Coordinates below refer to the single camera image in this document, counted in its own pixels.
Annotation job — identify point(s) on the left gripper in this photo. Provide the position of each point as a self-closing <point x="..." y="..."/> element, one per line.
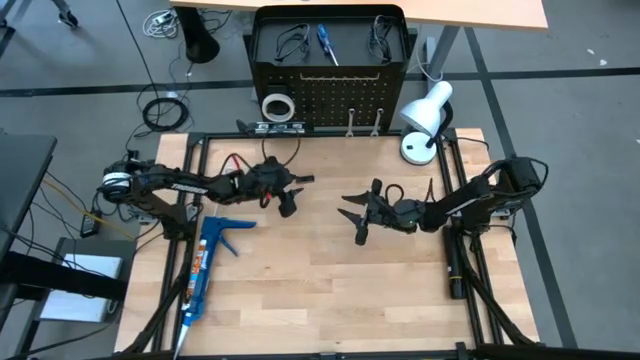
<point x="265" y="182"/>

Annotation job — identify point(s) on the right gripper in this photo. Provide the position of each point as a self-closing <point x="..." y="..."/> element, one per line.
<point x="400" y="215"/>

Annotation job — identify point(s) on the black and silver level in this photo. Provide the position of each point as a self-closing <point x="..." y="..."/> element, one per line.
<point x="280" y="128"/>

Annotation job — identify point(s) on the white masking tape roll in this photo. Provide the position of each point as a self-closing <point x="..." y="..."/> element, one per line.
<point x="265" y="108"/>

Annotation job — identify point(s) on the long silver combination wrench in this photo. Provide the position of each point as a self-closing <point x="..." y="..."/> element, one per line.
<point x="351" y="122"/>

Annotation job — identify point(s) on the short silver combination wrench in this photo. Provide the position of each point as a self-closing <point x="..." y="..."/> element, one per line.
<point x="376" y="122"/>

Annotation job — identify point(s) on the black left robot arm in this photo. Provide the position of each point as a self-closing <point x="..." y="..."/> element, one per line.
<point x="175" y="182"/>

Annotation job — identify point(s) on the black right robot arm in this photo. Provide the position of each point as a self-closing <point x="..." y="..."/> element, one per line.
<point x="475" y="197"/>

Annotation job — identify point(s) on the black cylinder with yellow band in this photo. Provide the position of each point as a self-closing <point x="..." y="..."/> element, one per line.
<point x="454" y="260"/>

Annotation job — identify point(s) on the white desk lamp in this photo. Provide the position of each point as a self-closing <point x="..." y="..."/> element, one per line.
<point x="425" y="112"/>

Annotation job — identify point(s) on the blue caulking gun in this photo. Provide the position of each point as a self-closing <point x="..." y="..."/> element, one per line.
<point x="200" y="270"/>

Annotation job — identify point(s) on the black pegboard cart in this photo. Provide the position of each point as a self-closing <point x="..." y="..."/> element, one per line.
<point x="350" y="30"/>

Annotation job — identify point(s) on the black power adapter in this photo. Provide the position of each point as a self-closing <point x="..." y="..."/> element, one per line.
<point x="90" y="225"/>

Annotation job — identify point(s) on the white flat box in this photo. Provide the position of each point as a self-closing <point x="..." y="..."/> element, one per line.
<point x="80" y="300"/>

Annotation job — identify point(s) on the black desk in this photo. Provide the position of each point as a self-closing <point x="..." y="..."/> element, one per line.
<point x="20" y="170"/>

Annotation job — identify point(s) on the grey chair leg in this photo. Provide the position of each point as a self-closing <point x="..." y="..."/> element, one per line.
<point x="67" y="19"/>

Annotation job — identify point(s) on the tan hook rail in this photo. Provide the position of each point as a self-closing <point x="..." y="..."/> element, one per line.
<point x="340" y="78"/>

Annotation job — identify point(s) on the black pedestal foot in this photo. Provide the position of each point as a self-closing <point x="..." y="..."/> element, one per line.
<point x="200" y="45"/>

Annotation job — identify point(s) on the black aluminium rig frame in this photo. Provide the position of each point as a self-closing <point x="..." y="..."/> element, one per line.
<point x="575" y="352"/>

